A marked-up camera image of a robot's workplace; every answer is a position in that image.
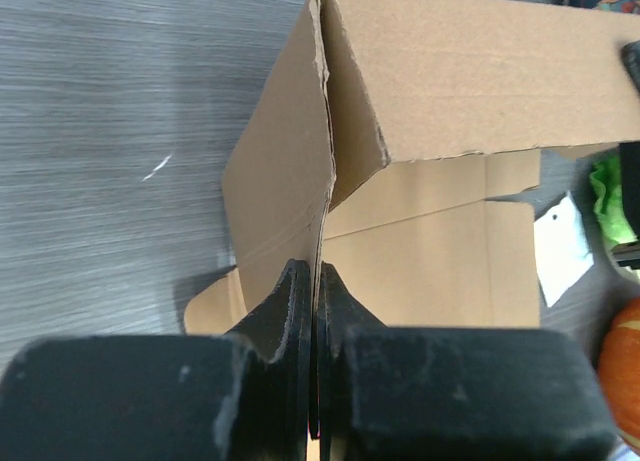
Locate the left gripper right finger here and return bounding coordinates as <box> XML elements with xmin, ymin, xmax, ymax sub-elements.
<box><xmin>314</xmin><ymin>264</ymin><xmax>616</xmax><ymax>460</ymax></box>

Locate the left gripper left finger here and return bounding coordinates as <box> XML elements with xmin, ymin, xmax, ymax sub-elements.
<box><xmin>1</xmin><ymin>260</ymin><xmax>311</xmax><ymax>460</ymax></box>

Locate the orange pumpkin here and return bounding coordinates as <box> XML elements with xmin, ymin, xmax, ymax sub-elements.
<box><xmin>597</xmin><ymin>298</ymin><xmax>639</xmax><ymax>454</ymax></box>

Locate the brown cardboard sheet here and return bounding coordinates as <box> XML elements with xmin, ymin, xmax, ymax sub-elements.
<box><xmin>184</xmin><ymin>0</ymin><xmax>639</xmax><ymax>439</ymax></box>

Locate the clear plastic pouch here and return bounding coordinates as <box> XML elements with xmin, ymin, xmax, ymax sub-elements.
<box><xmin>534</xmin><ymin>191</ymin><xmax>594</xmax><ymax>308</ymax></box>

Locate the green lettuce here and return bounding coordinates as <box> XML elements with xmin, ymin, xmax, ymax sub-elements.
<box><xmin>589</xmin><ymin>152</ymin><xmax>638</xmax><ymax>249</ymax></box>

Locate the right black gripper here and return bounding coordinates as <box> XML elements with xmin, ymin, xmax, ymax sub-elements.
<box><xmin>608</xmin><ymin>38</ymin><xmax>639</xmax><ymax>271</ymax></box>

